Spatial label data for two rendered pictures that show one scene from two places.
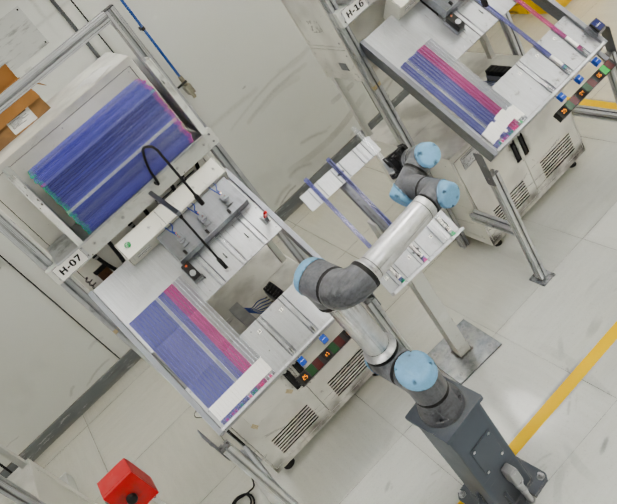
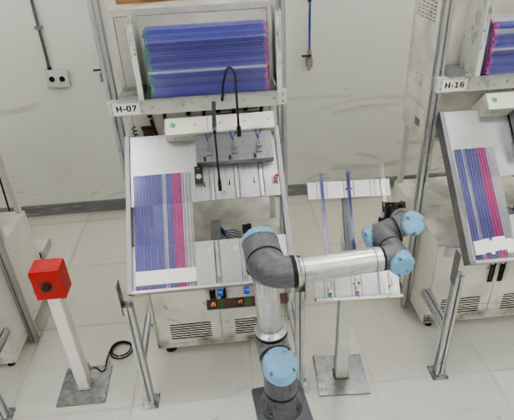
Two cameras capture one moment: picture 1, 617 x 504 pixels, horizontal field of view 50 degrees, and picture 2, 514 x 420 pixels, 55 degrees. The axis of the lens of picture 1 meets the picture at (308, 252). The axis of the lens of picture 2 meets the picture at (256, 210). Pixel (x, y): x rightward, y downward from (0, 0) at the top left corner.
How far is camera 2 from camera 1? 0.35 m
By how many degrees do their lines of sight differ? 8
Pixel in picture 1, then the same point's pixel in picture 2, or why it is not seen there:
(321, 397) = (223, 325)
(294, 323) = (236, 263)
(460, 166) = (441, 251)
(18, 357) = (78, 147)
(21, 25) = not seen: outside the picture
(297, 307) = not seen: hidden behind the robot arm
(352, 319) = (263, 294)
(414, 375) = (275, 368)
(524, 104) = not seen: outside the picture
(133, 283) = (157, 152)
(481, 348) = (354, 384)
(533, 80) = not seen: outside the picture
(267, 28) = (392, 62)
